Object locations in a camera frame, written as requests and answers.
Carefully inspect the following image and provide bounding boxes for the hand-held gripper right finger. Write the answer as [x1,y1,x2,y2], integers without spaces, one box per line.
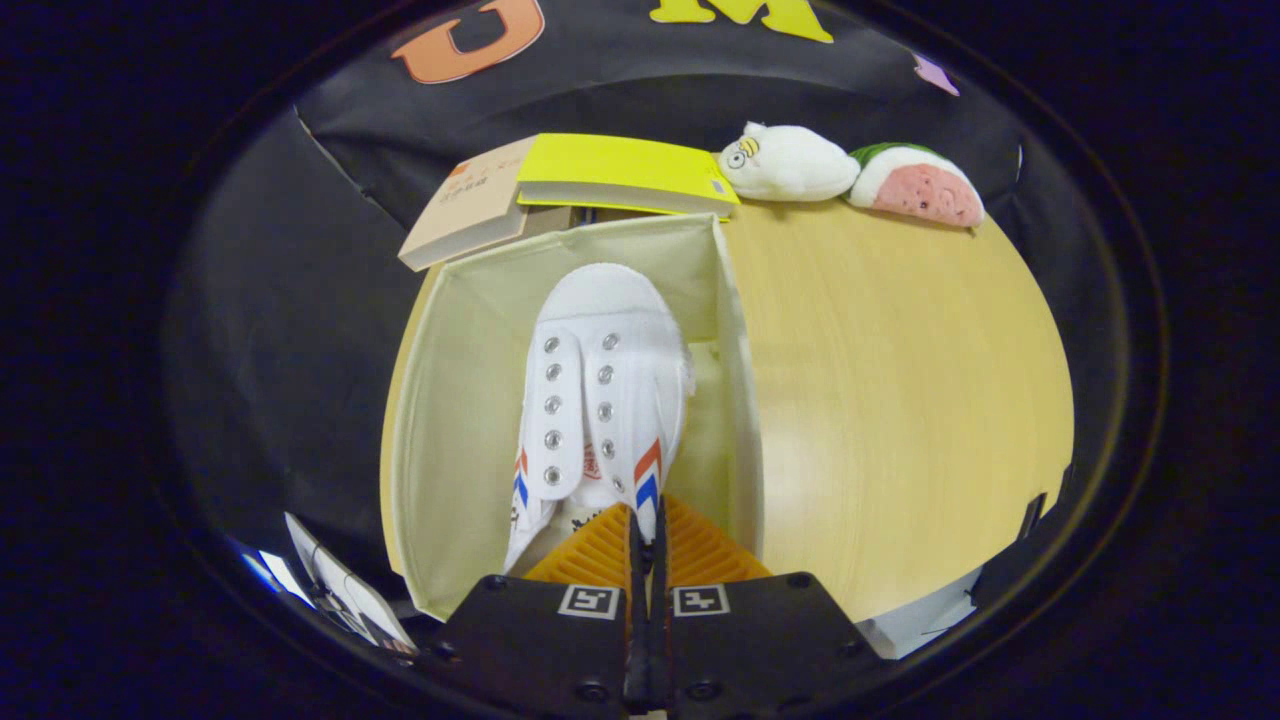
[648,497,886,720]

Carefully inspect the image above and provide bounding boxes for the black backdrop cloth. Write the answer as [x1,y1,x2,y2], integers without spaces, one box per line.
[165,0,1086,601]

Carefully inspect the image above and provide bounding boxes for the blue and white card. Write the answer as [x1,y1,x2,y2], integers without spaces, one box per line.
[238,543,303,604]

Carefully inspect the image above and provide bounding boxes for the tan paperback book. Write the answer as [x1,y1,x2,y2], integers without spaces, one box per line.
[397,137,538,273]

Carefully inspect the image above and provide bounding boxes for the white plush toy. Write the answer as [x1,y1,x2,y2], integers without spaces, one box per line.
[718,122,862,204]

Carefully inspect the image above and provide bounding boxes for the cream fabric storage box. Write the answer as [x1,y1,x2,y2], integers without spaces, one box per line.
[384,212,767,622]

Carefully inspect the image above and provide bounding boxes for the watermelon slice plush toy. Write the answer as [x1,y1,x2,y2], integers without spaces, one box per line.
[847,142,987,230]

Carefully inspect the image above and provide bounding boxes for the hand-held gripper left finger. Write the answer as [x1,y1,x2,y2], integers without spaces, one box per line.
[435,503,649,720]

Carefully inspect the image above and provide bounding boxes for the yellow cover book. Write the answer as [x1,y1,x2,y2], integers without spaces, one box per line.
[516,132,742,221]

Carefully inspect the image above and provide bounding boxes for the stack of grey books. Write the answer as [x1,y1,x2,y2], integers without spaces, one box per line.
[545,205,603,237]

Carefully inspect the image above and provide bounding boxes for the white canvas shoe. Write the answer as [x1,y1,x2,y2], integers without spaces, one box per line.
[502,263,697,578]

